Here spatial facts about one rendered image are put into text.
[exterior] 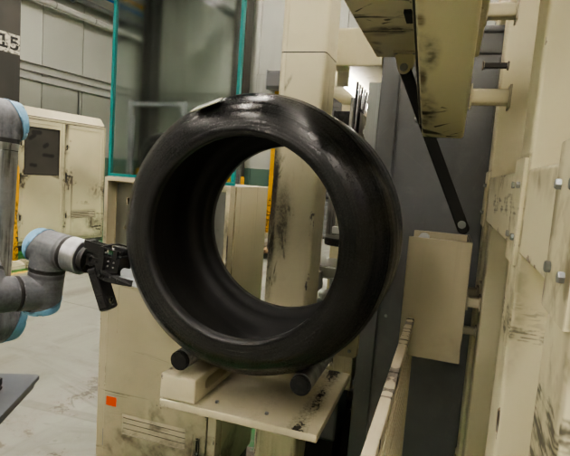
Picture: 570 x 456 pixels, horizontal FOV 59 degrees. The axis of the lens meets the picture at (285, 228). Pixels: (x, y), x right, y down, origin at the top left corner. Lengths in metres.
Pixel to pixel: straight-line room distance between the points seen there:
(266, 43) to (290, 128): 10.87
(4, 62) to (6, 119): 5.21
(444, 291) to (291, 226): 0.44
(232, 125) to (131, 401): 1.48
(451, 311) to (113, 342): 1.40
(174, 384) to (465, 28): 0.91
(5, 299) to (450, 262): 1.07
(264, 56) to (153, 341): 10.09
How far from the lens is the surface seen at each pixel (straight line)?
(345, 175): 0.94
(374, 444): 0.70
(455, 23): 0.87
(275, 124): 0.98
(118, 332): 2.18
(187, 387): 1.19
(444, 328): 1.30
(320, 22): 1.44
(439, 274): 1.28
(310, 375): 1.09
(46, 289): 1.43
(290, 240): 1.40
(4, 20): 6.98
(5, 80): 6.88
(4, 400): 1.79
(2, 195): 1.70
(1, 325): 1.74
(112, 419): 2.33
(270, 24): 11.90
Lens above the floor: 1.33
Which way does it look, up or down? 6 degrees down
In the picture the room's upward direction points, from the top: 4 degrees clockwise
